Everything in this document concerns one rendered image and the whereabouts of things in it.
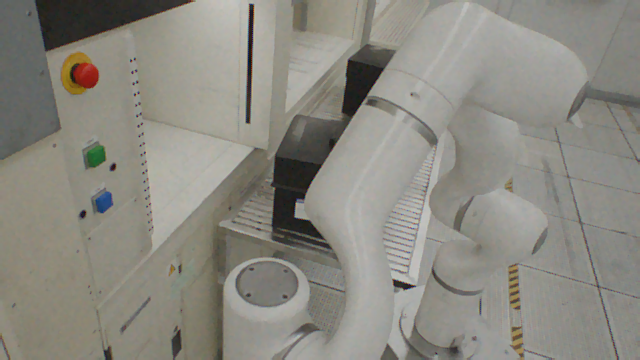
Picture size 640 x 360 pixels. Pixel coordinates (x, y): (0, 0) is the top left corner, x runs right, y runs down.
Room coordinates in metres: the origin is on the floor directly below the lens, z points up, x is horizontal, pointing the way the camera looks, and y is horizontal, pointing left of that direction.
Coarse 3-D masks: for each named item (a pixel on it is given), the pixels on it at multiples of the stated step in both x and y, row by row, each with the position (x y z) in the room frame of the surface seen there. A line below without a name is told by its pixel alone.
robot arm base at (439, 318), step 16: (432, 272) 0.79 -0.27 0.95; (432, 288) 0.77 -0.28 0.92; (416, 304) 0.86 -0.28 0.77; (432, 304) 0.76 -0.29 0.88; (448, 304) 0.74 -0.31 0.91; (464, 304) 0.74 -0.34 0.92; (400, 320) 0.80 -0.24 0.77; (416, 320) 0.79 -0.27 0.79; (432, 320) 0.75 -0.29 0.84; (448, 320) 0.74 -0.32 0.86; (464, 320) 0.74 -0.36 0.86; (416, 336) 0.76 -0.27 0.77; (432, 336) 0.74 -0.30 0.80; (448, 336) 0.74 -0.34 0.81; (464, 336) 0.75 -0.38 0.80; (432, 352) 0.72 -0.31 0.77; (448, 352) 0.73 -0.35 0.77; (464, 352) 0.73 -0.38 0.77
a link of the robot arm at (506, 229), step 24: (504, 192) 0.78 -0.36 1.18; (480, 216) 0.74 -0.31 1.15; (504, 216) 0.73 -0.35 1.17; (528, 216) 0.72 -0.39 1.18; (456, 240) 0.83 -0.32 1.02; (480, 240) 0.73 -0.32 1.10; (504, 240) 0.70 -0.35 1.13; (528, 240) 0.70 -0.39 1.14; (456, 264) 0.75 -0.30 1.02; (480, 264) 0.72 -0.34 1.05; (504, 264) 0.70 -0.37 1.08; (456, 288) 0.74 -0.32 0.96; (480, 288) 0.75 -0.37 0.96
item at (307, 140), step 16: (288, 128) 1.27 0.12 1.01; (304, 128) 1.28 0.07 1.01; (320, 128) 1.29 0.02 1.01; (336, 128) 1.25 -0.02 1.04; (288, 144) 1.17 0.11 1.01; (304, 144) 1.18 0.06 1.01; (320, 144) 1.19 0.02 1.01; (288, 160) 1.09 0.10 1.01; (304, 160) 1.09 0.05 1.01; (320, 160) 1.10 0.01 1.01; (288, 176) 1.09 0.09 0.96; (304, 176) 1.09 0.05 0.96; (304, 192) 1.08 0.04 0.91
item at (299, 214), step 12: (276, 192) 1.10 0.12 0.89; (288, 192) 1.09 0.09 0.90; (300, 192) 1.09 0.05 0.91; (276, 204) 1.10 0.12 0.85; (288, 204) 1.09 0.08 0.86; (300, 204) 1.09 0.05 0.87; (276, 216) 1.10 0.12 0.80; (288, 216) 1.09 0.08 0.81; (300, 216) 1.09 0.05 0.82; (288, 228) 1.09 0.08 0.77; (300, 228) 1.09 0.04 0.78; (312, 228) 1.09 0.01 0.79
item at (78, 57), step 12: (72, 60) 0.69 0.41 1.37; (84, 60) 0.71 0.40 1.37; (60, 72) 0.66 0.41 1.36; (132, 72) 0.81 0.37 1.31; (72, 84) 0.68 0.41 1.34; (84, 144) 0.68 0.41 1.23; (84, 156) 0.67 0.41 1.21; (144, 180) 0.81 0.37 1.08; (96, 192) 0.69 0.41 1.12; (192, 264) 0.97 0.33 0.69; (180, 276) 0.91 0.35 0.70; (180, 288) 0.91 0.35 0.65
